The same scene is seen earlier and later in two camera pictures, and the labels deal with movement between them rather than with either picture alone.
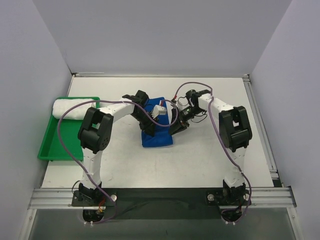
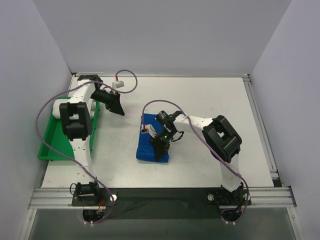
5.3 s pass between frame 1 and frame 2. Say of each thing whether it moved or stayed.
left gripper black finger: moved
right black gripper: moved
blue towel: moved
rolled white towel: stayed
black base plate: stayed
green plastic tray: stayed
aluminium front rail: stayed
